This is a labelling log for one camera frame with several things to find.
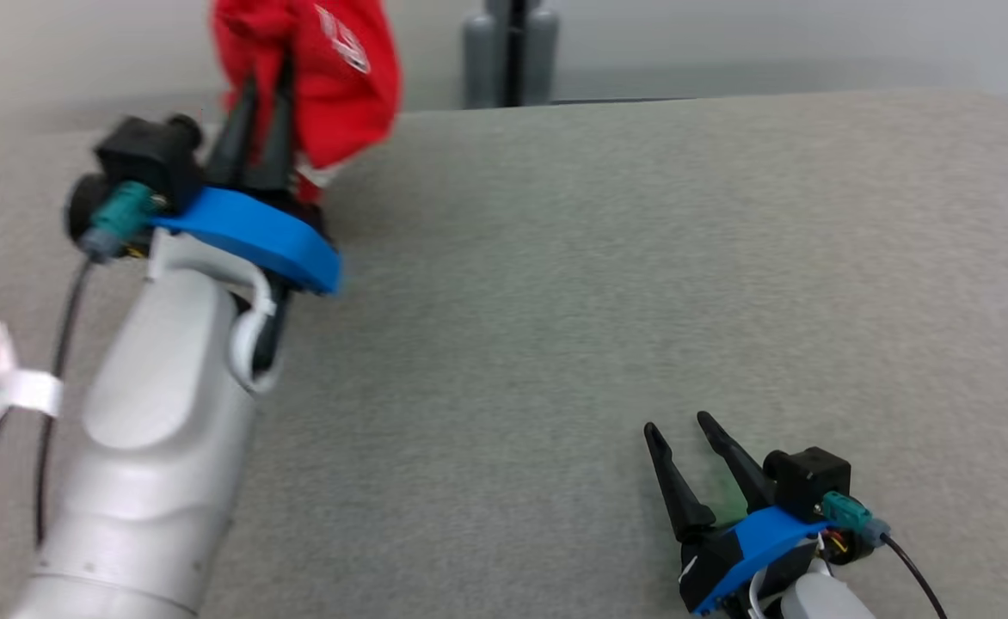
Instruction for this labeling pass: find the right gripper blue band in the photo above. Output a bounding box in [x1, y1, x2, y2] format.
[643, 411, 825, 619]

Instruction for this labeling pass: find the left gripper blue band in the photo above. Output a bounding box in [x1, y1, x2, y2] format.
[151, 52, 343, 369]

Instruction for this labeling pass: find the red white striped jersey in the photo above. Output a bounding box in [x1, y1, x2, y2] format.
[212, 0, 403, 205]

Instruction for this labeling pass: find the grey fabric sofa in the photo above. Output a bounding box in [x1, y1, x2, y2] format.
[0, 90, 1008, 619]

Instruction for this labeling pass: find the teal right camera connector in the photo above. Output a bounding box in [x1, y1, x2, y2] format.
[821, 491, 890, 548]

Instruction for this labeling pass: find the teal camera connector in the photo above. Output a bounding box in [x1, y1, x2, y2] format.
[821, 491, 890, 548]
[81, 181, 163, 261]

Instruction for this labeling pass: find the teal left camera connector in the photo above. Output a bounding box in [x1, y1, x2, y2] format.
[81, 181, 163, 261]

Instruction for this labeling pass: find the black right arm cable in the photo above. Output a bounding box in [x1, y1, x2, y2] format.
[881, 533, 950, 619]

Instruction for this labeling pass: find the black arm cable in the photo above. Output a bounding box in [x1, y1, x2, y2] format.
[881, 533, 950, 619]
[34, 256, 94, 548]

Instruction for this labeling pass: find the grey post with black slot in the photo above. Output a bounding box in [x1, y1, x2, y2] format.
[461, 0, 562, 110]

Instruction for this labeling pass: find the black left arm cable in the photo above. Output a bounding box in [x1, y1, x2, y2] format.
[34, 256, 94, 548]

